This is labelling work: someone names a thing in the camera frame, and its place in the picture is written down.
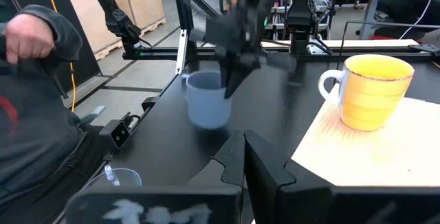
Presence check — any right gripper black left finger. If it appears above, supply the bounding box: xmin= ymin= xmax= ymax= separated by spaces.
xmin=65 ymin=130 xmax=245 ymax=224

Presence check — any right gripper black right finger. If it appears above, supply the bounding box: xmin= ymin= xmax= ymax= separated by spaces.
xmin=244 ymin=130 xmax=440 ymax=224

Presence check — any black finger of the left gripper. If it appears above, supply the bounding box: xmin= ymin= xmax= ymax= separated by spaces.
xmin=223 ymin=63 xmax=258 ymax=100
xmin=219 ymin=56 xmax=231 ymax=89

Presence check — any clear plastic measuring cup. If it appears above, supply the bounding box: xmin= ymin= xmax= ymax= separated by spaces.
xmin=82 ymin=163 xmax=143 ymax=191

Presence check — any grey matte mug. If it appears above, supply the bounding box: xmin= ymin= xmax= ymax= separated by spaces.
xmin=181 ymin=70 xmax=232 ymax=131

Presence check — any yellow ceramic mug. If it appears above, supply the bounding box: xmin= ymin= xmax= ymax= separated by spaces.
xmin=317 ymin=54 xmax=415 ymax=133

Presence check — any red bin storage rack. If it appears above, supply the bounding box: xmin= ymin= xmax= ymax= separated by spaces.
xmin=271 ymin=0 xmax=342 ymax=33

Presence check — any plywood shipping crate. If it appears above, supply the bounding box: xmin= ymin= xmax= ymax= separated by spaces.
xmin=59 ymin=0 xmax=167 ymax=61

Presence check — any person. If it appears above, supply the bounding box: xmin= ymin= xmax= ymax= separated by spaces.
xmin=0 ymin=3 xmax=106 ymax=224

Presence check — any person's hand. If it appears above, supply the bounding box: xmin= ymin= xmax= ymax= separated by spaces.
xmin=4 ymin=13 xmax=56 ymax=65

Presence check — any silver metal bracket strip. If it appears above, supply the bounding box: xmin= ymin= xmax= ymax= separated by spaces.
xmin=175 ymin=27 xmax=189 ymax=76

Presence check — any black aluminium table frame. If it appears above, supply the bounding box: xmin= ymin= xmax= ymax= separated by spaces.
xmin=122 ymin=0 xmax=440 ymax=76

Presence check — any black table-level camera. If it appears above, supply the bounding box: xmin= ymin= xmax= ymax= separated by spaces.
xmin=98 ymin=118 xmax=132 ymax=150

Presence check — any black frame wooden shelf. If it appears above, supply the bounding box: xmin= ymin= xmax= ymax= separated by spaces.
xmin=290 ymin=20 xmax=440 ymax=188

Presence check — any yellow cable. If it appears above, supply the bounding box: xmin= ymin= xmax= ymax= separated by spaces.
xmin=42 ymin=0 xmax=77 ymax=112

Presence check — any white cable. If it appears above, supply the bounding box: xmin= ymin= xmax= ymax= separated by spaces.
xmin=397 ymin=0 xmax=437 ymax=41

